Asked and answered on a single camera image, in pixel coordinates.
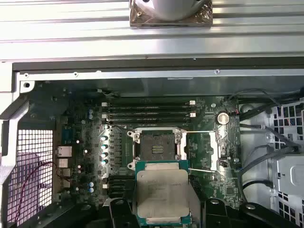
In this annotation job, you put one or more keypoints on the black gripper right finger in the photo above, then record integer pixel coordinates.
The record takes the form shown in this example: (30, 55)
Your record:
(217, 213)

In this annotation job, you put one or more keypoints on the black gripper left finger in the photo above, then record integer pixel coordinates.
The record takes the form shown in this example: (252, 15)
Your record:
(118, 211)

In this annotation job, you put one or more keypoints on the CPU with silver lid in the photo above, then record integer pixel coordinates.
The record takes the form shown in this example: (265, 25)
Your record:
(161, 190)

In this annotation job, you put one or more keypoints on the metal CPU socket cover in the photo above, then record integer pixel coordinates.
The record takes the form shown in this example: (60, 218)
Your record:
(213, 161)

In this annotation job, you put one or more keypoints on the RAM slot black clips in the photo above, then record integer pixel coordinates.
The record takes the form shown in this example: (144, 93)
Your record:
(147, 109)
(147, 121)
(121, 178)

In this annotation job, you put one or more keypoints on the CPU socket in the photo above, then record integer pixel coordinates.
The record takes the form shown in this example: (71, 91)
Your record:
(147, 147)

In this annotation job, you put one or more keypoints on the green motherboard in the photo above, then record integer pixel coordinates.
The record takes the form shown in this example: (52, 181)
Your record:
(213, 185)

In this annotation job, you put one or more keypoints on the silver rear port block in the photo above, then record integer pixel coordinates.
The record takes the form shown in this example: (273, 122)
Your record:
(63, 162)
(65, 183)
(64, 173)

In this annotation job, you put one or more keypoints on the silver ethernet port block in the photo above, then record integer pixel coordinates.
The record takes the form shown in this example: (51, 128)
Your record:
(64, 152)

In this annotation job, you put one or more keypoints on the metal drive cage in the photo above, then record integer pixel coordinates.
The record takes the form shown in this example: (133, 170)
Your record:
(289, 175)

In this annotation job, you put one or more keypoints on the blue VGA port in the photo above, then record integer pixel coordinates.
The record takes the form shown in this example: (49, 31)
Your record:
(67, 135)

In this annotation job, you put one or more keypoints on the round silver coin battery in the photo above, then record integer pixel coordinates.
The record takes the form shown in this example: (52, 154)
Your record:
(222, 118)

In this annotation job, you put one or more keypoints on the black and silver PC case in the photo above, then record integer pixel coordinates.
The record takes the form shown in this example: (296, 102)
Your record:
(118, 74)

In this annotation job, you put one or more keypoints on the square brown base plate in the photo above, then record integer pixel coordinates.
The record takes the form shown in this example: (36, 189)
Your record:
(136, 21)

